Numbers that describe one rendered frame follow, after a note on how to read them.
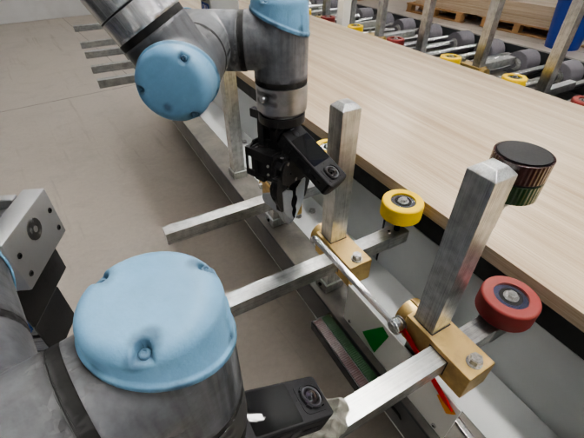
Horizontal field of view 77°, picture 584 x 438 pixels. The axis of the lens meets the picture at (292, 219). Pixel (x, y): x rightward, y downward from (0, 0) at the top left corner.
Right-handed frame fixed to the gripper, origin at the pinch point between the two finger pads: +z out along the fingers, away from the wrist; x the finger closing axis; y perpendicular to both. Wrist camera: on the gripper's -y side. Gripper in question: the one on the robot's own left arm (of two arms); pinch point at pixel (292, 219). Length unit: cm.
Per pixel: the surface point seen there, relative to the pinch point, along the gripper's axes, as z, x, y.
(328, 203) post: -2.7, -5.1, -4.4
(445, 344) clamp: 3.0, 4.8, -31.4
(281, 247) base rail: 20.1, -8.8, 10.6
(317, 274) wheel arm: 8.0, 1.8, -7.6
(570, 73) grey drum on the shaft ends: 7, -155, -23
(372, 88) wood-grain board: 0, -68, 22
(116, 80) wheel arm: 7, -29, 114
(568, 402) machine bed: 20, -11, -51
